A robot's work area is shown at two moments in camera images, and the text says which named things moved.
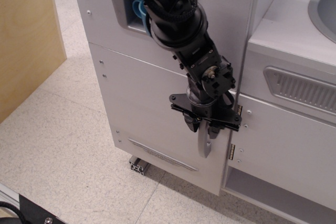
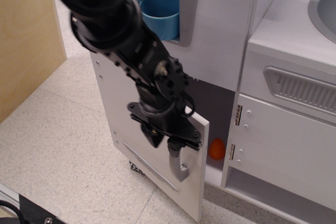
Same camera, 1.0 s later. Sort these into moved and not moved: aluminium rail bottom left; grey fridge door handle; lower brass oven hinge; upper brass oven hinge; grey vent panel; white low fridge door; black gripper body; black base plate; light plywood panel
Moved: grey fridge door handle; black gripper body; white low fridge door
Not moved: aluminium rail bottom left; grey vent panel; black base plate; upper brass oven hinge; lower brass oven hinge; light plywood panel
